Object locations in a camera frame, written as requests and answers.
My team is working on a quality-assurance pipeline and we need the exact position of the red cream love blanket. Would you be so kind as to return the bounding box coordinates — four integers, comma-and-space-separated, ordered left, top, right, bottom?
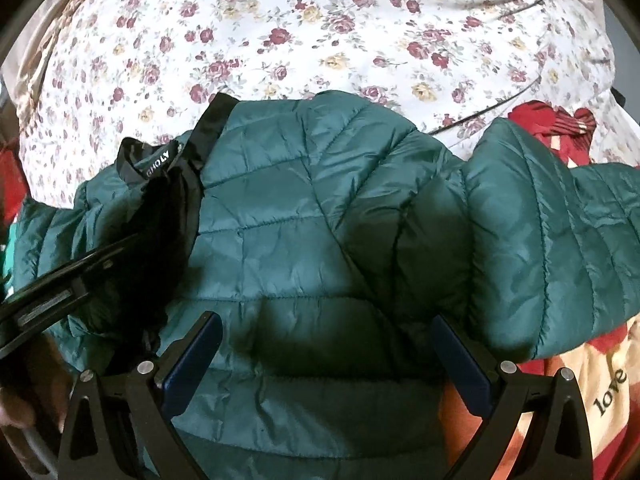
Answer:
439, 100, 640, 480

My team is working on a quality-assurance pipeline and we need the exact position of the beige satin pillow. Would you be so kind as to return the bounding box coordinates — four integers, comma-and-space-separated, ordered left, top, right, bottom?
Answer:
1, 0, 85, 134

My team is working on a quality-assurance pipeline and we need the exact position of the floral white bed sheet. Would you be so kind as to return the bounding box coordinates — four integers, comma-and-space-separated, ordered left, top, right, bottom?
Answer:
20, 0, 639, 207

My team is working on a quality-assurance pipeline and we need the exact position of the red garment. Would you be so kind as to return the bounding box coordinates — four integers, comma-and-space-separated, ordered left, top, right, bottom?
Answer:
0, 140, 29, 228

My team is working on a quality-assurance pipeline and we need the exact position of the bright green garment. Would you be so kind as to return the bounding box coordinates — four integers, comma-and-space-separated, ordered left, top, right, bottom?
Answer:
1, 223, 17, 288

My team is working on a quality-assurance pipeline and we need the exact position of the person's left hand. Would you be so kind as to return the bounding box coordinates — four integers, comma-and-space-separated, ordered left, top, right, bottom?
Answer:
1, 335, 73, 434

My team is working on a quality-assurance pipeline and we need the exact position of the green quilted puffer jacket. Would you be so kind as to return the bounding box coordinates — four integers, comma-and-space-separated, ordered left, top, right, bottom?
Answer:
8, 90, 640, 480

